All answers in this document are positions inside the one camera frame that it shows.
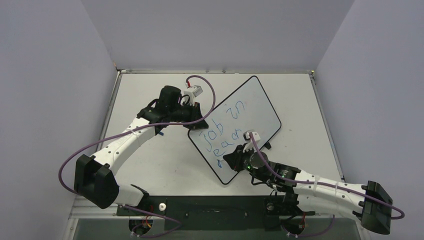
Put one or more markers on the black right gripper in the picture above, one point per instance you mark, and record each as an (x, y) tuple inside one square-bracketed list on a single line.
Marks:
[(238, 159)]

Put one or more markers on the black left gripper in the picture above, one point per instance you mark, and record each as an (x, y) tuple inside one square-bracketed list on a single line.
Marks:
[(195, 114)]

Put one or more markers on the black framed whiteboard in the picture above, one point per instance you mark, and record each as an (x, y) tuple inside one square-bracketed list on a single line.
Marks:
[(247, 109)]

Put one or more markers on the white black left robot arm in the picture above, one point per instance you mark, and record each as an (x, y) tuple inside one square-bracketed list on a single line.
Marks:
[(95, 175)]

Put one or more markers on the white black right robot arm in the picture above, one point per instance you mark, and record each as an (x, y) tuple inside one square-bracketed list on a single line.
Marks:
[(368, 204)]

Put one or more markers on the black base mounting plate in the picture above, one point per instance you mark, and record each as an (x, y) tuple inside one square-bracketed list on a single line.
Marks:
[(213, 213)]

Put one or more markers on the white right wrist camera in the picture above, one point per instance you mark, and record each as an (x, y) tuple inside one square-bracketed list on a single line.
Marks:
[(252, 138)]

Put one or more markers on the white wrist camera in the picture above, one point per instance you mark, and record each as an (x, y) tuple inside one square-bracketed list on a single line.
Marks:
[(252, 138), (191, 92)]

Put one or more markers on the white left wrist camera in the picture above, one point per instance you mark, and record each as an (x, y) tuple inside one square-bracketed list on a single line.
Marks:
[(191, 92)]

